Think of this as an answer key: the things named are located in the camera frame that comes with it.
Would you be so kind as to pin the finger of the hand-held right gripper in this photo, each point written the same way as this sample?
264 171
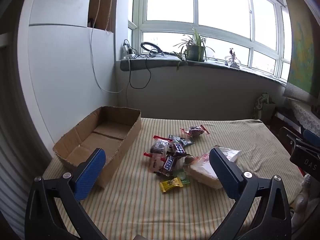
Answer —
311 135
290 137

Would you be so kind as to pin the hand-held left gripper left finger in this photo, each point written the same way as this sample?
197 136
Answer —
91 172

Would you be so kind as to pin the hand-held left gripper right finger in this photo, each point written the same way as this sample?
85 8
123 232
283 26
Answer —
226 175

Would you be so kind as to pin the white pink snack packet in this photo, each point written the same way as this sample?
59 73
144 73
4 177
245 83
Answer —
233 155

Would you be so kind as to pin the cardboard box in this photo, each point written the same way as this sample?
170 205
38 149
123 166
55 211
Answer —
105 135

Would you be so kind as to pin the brown chocolate bar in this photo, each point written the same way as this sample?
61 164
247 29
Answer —
168 163
178 150

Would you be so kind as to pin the red-ended brown cake packet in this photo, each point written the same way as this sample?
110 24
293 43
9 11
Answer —
158 147

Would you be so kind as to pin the person's right hand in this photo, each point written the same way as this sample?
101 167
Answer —
304 192

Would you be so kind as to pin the white lace cloth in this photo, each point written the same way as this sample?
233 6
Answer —
306 116

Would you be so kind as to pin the wrapped sandwich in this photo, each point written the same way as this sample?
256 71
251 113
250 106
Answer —
202 171

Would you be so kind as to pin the brown round snack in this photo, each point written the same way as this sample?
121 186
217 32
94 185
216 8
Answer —
189 159

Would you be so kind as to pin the patterned green bag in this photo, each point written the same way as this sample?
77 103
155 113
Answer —
262 107

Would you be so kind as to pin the green candy in clear wrapper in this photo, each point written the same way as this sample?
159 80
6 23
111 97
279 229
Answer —
183 176

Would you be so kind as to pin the teal candy packet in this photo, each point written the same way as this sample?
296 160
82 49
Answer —
187 142

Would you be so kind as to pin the red-ended dark cake packet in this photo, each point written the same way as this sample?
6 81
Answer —
196 131

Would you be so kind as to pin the yellow candy packet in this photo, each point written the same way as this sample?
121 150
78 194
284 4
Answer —
171 184

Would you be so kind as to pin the striped cloth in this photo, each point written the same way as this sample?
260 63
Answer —
140 210

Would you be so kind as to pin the dark patterned candy packet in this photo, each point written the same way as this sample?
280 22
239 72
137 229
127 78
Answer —
175 138

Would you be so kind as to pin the white red-ended snack packet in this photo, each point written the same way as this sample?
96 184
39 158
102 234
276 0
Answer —
155 163

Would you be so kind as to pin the small figurine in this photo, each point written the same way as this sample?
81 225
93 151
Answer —
233 58

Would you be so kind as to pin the white cabinet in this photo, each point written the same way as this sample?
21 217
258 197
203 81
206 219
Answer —
62 67

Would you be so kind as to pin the potted spider plant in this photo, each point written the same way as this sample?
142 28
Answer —
196 51

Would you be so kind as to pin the white power strip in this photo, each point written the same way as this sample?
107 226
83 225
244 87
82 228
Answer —
127 50

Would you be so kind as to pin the grey windowsill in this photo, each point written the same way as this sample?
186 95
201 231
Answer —
160 63

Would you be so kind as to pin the window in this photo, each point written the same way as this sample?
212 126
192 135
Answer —
220 10

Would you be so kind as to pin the wooden shelf niche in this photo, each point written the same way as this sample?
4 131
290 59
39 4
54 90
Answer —
100 5

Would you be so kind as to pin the wall map poster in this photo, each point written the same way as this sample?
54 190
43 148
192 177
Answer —
303 45

